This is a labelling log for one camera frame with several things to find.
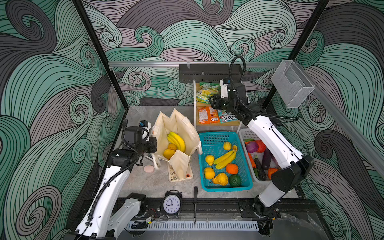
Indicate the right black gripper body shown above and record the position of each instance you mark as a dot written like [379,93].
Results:
[228,103]

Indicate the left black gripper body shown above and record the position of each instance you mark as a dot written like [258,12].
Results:
[149,146]

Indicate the yellow green candy bag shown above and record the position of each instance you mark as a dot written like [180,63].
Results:
[205,91]

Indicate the wrinkled yellow fruit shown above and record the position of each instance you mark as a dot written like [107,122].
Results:
[172,147]

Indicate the large yellow banana bunch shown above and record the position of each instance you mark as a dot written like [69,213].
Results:
[175,139]

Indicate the cream canvas grocery bag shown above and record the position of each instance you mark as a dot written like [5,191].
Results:
[179,167]

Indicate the purple onion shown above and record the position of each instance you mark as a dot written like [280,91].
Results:
[252,147]

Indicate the orange carrot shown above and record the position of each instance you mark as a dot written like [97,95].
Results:
[252,161]

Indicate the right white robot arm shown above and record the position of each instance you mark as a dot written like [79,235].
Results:
[294,166]

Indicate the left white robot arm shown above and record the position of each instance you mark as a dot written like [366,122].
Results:
[100,222]

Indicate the green Fox's candy bag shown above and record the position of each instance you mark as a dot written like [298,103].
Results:
[226,117]

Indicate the orange Fox's candy bag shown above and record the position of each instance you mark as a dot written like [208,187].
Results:
[208,115]

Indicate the pink round sponge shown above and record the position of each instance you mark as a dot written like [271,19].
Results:
[149,169]

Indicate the white wooden two-tier shelf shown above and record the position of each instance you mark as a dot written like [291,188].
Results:
[235,126]

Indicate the yellow lemon top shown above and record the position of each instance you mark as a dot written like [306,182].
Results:
[227,146]

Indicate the yellow lemon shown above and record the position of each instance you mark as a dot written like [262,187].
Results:
[227,146]
[210,159]

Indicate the teal plastic fruit basket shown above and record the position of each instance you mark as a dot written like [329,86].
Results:
[212,144]

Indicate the red tomato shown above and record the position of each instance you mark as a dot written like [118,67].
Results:
[261,146]

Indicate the small yellow banana bunch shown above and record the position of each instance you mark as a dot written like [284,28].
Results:
[226,159]

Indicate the yellow lemon middle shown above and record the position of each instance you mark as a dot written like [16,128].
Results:
[210,159]

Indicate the purple eggplant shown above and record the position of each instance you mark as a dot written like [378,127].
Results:
[266,161]

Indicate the orange tangerine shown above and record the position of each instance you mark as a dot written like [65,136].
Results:
[232,169]

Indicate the white plastic vegetable basket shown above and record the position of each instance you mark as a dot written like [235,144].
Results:
[261,156]

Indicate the black alarm clock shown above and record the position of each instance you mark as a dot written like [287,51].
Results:
[172,202]

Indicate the yellow orange bottom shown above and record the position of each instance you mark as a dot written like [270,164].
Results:
[209,173]

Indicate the orange mini pumpkin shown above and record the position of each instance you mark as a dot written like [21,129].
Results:
[271,171]

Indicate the dark green cucumber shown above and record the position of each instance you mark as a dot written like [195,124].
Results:
[259,172]

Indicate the yellow pear front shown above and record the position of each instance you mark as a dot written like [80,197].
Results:
[221,179]

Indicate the green avocado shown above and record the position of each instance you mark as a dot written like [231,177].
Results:
[235,181]

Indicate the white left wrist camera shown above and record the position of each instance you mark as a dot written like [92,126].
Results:
[145,125]

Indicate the black metal wall tray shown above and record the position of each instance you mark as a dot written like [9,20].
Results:
[207,73]

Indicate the clear plastic wall holder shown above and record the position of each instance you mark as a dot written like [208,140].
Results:
[293,83]

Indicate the black handled screwdriver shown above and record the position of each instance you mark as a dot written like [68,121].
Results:
[195,203]

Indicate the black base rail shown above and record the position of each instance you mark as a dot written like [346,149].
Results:
[238,207]

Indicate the white slotted cable duct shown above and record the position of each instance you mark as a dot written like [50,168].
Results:
[198,226]

